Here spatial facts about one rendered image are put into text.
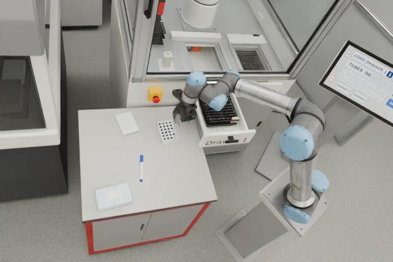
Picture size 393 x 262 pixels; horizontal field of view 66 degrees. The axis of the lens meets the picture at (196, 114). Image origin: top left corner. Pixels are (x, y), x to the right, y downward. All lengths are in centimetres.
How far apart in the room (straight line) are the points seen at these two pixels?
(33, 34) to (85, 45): 215
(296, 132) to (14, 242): 177
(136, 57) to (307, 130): 82
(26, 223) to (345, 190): 248
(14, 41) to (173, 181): 90
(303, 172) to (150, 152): 75
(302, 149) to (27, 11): 96
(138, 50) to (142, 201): 69
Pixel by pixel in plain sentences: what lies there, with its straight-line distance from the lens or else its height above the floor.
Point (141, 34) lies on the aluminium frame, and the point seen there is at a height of 125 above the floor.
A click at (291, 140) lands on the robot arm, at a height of 132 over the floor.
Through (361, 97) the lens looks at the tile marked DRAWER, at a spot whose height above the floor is 101.
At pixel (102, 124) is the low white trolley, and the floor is 76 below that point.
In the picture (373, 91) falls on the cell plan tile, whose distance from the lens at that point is 212.
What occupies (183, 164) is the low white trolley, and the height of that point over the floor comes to 76.
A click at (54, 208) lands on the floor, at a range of 228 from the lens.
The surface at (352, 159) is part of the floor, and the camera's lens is 329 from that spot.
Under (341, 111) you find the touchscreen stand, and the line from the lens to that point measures 228.
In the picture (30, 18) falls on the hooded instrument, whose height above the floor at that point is 151.
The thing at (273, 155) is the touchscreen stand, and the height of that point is 4.
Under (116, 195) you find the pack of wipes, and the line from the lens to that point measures 142.
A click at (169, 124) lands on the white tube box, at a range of 165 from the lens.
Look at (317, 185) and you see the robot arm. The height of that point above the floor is 101.
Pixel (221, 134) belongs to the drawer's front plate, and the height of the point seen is 93.
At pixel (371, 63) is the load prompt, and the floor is 116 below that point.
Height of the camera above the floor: 213
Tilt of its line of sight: 51 degrees down
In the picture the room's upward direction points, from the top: 23 degrees clockwise
